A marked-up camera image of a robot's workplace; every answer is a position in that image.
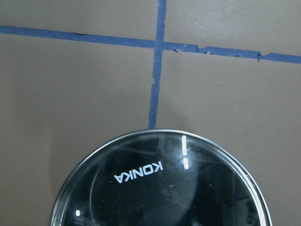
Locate glass pot lid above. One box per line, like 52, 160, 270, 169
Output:
49, 129, 272, 226

